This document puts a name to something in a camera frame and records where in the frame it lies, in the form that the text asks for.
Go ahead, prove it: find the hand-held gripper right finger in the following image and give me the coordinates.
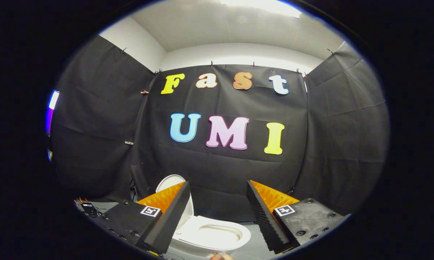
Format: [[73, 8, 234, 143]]
[[246, 180, 351, 253]]

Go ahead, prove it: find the black backdrop cloth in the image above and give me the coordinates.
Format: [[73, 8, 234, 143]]
[[51, 35, 390, 223]]

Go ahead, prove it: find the small black device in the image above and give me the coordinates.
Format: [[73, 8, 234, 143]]
[[80, 202, 99, 217]]

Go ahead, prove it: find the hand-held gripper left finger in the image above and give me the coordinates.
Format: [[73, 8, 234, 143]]
[[100, 181, 191, 255]]

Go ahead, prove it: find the white toilet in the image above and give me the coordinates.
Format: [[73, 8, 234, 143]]
[[166, 215, 252, 259]]

